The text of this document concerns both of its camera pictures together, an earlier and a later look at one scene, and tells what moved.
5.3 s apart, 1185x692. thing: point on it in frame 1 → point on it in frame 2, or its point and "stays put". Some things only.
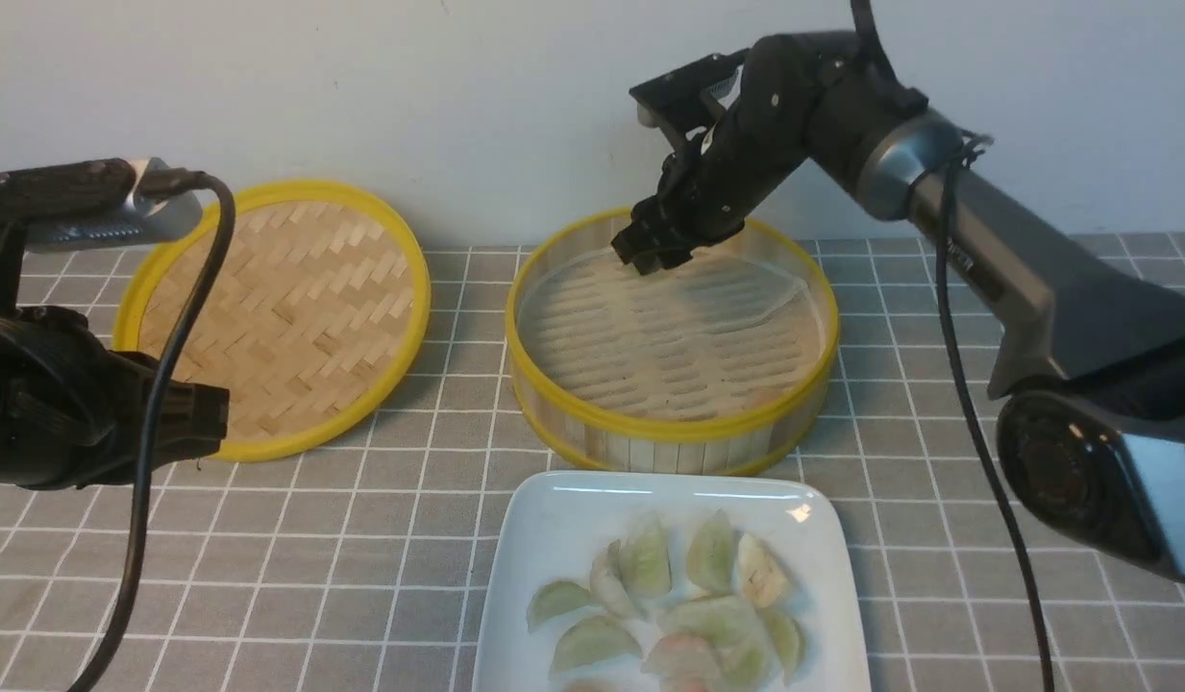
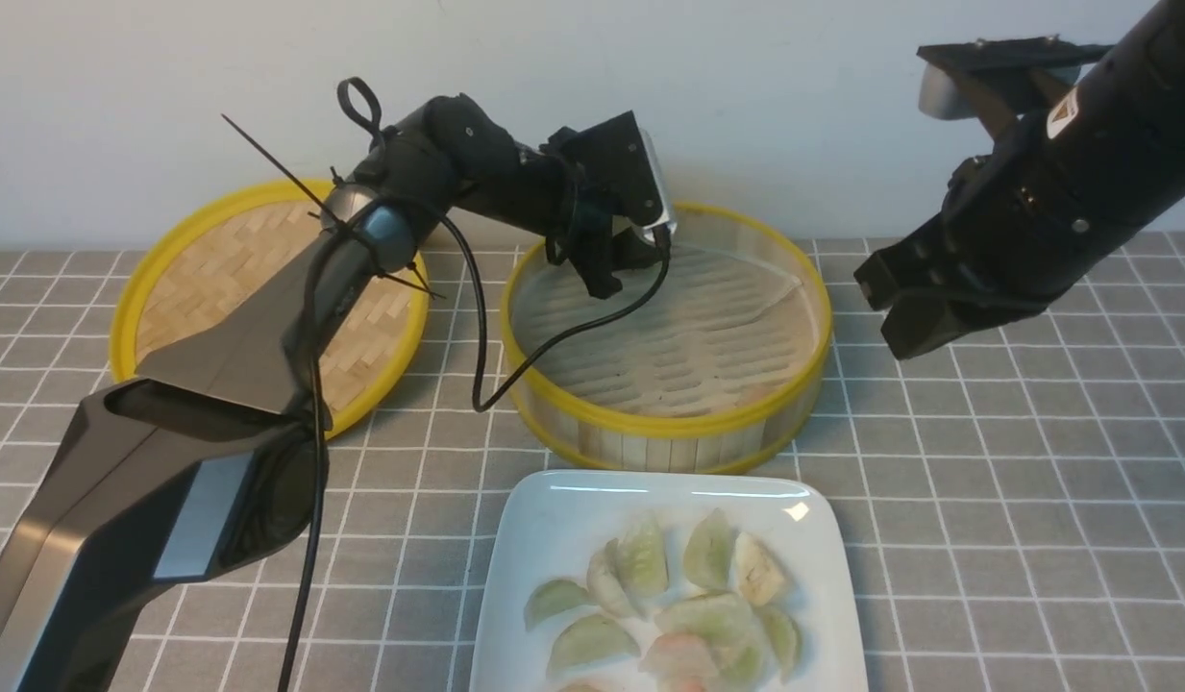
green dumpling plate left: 556,597 stays put
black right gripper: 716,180 → 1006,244
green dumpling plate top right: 711,554 stays put
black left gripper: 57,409 → 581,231
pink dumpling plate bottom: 685,663 stays put
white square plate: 542,529 stays put
